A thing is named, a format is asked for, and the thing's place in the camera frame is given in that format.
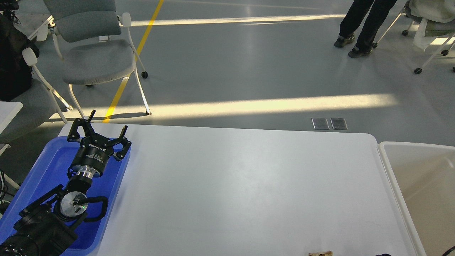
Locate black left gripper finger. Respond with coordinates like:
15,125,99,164
105,125,132,161
67,109,97,144

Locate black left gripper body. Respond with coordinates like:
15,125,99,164
70,134,114,176

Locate brown paper scrap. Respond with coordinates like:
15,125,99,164
307,251,333,256

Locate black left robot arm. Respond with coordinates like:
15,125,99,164
1,113,132,256

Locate blue plastic tray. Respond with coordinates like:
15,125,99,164
0,137,130,256

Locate grey chair at left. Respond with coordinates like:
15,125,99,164
0,47,68,144

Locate white side table corner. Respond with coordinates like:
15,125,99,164
0,101,23,133

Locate black bag at left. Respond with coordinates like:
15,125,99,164
0,0,39,101

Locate left metal floor plate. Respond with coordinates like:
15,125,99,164
311,118,330,130

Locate metal floor plate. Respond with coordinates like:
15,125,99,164
311,118,330,130
330,118,348,130

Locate right metal floor plate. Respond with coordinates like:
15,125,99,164
330,118,348,130

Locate standing person dark clothes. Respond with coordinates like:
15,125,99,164
334,0,396,58

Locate white plastic bin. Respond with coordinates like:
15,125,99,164
378,142,455,256

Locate white chair with cloth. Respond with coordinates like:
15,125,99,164
373,0,454,75

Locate grey chair white frame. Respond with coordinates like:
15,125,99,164
44,0,151,117

